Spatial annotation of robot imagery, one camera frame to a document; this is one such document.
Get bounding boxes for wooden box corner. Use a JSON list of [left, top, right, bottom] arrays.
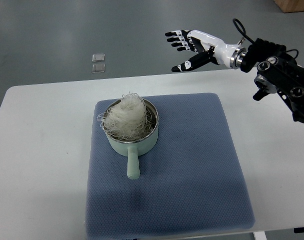
[[274, 0, 304, 13]]

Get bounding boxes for white vermicelli bundle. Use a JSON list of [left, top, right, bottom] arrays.
[[97, 93, 153, 142]]

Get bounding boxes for blue grey mat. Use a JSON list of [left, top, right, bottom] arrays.
[[85, 93, 255, 240]]

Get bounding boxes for mint green pot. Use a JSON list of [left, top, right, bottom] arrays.
[[105, 98, 159, 180]]

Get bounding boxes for upper floor socket plate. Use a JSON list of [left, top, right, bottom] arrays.
[[92, 53, 105, 63]]

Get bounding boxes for black cable loop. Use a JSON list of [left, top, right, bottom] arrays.
[[232, 18, 255, 44]]

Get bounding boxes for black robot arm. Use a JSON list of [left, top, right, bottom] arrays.
[[235, 38, 304, 124]]

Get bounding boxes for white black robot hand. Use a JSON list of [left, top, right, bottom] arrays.
[[165, 30, 246, 72]]

